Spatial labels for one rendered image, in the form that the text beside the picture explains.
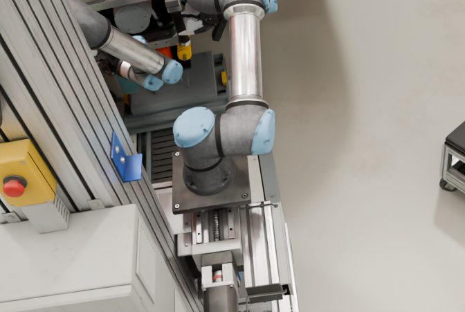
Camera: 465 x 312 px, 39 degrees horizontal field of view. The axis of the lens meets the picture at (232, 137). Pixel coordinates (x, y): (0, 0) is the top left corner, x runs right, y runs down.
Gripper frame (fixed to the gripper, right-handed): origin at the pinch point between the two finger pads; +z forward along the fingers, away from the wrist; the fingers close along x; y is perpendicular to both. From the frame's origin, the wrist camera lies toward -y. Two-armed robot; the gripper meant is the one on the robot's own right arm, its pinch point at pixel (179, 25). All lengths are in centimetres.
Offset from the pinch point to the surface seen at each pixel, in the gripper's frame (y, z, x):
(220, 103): -68, -4, -26
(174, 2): 11.2, -0.9, 1.5
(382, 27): -83, -90, -73
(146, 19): 1.3, 11.9, -6.0
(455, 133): -49, -92, 33
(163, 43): -22.7, 11.5, -20.5
